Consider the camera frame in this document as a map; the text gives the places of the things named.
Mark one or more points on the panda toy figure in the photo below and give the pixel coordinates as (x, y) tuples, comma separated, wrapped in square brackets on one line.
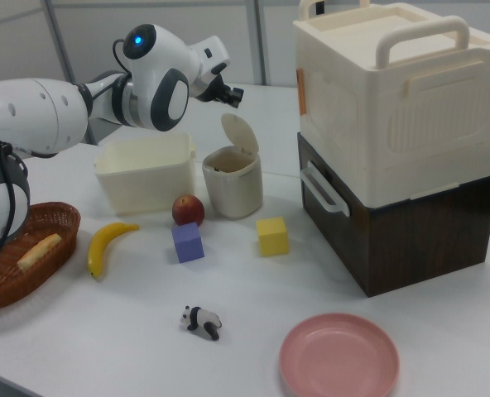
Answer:
[(201, 317)]

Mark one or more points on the dark brown wooden drawer box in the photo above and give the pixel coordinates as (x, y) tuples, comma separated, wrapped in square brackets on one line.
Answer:
[(414, 244)]

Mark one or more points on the brown wicker basket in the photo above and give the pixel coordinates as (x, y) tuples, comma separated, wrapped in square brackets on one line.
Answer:
[(42, 269)]

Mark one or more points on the pink plate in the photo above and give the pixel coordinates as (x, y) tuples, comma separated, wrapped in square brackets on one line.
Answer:
[(339, 355)]

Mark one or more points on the purple cube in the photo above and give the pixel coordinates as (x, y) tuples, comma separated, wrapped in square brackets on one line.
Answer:
[(188, 245)]

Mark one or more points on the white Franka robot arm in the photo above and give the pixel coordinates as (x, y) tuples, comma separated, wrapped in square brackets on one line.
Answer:
[(30, 111)]

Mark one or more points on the orange box latch strip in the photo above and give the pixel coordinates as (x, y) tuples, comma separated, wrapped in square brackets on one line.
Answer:
[(301, 93)]

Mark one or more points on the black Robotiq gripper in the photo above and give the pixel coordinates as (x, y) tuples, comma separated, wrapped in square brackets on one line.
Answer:
[(209, 86)]

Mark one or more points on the yellow banana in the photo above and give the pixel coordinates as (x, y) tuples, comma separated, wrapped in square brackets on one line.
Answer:
[(102, 244)]

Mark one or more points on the small cream trash can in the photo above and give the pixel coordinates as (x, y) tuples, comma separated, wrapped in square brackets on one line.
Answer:
[(232, 190)]

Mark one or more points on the bread roll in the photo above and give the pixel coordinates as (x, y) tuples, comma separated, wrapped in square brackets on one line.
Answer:
[(38, 252)]

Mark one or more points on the cream trash can lid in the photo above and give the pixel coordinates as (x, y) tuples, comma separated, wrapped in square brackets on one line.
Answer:
[(240, 134)]

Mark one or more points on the yellow cube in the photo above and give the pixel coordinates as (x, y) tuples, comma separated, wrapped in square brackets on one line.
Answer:
[(273, 237)]

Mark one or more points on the red apple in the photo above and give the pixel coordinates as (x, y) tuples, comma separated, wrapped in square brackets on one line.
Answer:
[(188, 211)]

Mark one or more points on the cream plastic tub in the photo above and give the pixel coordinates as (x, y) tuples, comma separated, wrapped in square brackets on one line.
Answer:
[(145, 186)]

